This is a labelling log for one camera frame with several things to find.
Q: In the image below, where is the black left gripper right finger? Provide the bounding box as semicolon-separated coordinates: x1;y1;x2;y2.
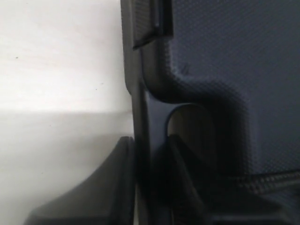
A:
168;135;300;225

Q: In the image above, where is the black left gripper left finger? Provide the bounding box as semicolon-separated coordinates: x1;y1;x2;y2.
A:
24;136;135;225

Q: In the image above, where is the black braided rope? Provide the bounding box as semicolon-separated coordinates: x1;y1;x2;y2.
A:
168;171;300;225

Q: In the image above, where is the black plastic carrying case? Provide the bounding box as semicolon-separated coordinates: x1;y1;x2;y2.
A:
120;0;300;225

